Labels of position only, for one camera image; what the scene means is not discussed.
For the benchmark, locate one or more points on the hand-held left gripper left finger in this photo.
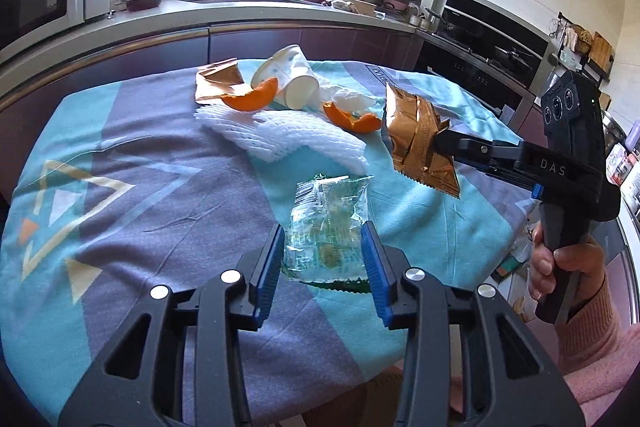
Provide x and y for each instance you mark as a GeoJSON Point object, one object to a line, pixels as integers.
{"type": "Point", "coordinates": [267, 267]}

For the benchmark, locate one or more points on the grey kitchen counter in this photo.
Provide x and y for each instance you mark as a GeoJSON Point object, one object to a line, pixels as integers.
{"type": "Point", "coordinates": [240, 9]}

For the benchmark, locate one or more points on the wooden cutting board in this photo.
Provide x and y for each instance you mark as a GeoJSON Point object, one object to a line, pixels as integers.
{"type": "Point", "coordinates": [600, 49]}

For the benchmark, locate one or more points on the clear green plastic wrapper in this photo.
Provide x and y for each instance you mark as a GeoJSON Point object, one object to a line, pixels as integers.
{"type": "Point", "coordinates": [325, 217]}

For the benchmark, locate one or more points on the patterned paper cup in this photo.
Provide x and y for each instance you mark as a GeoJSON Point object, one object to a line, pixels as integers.
{"type": "Point", "coordinates": [300, 92]}
{"type": "Point", "coordinates": [280, 62]}

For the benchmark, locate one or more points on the dark red bowl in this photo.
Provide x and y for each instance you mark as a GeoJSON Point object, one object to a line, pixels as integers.
{"type": "Point", "coordinates": [144, 1]}

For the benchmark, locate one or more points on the large orange peel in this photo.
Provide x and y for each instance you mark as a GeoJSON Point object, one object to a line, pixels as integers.
{"type": "Point", "coordinates": [250, 99]}

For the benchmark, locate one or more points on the person's right forearm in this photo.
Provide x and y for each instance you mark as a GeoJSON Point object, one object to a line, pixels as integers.
{"type": "Point", "coordinates": [600, 357]}

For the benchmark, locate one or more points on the black range hood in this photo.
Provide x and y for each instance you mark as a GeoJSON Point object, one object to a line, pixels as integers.
{"type": "Point", "coordinates": [500, 19]}

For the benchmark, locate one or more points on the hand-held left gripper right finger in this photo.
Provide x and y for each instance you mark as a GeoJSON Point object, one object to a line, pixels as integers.
{"type": "Point", "coordinates": [375, 267]}

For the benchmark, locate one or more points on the pot with glass lid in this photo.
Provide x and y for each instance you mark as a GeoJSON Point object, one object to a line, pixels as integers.
{"type": "Point", "coordinates": [614, 131]}

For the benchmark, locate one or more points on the teal grey patterned tablecloth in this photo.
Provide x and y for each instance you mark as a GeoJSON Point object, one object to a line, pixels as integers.
{"type": "Point", "coordinates": [150, 217]}

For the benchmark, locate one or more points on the white foam fruit net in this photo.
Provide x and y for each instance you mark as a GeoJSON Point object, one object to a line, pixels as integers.
{"type": "Point", "coordinates": [280, 137]}

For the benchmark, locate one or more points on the small orange peel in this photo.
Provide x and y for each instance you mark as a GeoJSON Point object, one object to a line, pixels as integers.
{"type": "Point", "coordinates": [350, 122]}

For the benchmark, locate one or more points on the person's right hand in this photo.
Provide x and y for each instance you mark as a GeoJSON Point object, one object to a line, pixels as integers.
{"type": "Point", "coordinates": [575, 267]}

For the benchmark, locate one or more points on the large gold foil wrapper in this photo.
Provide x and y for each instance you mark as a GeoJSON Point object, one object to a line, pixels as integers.
{"type": "Point", "coordinates": [410, 132]}

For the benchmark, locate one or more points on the white tissue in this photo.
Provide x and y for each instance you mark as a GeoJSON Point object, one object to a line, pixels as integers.
{"type": "Point", "coordinates": [350, 99]}

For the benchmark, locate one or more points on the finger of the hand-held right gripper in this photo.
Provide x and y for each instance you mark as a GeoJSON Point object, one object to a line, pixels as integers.
{"type": "Point", "coordinates": [475, 166]}
{"type": "Point", "coordinates": [482, 147]}

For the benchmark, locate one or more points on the black built-in oven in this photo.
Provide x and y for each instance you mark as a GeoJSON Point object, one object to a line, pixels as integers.
{"type": "Point", "coordinates": [465, 77]}

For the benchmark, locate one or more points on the small steel kettle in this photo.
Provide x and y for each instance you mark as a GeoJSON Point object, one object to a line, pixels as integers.
{"type": "Point", "coordinates": [415, 16]}

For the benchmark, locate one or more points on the black gas stove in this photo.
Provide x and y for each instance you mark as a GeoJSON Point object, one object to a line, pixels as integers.
{"type": "Point", "coordinates": [485, 57]}

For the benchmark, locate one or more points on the small gold foil wrapper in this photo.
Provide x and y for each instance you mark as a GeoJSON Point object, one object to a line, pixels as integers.
{"type": "Point", "coordinates": [215, 79]}

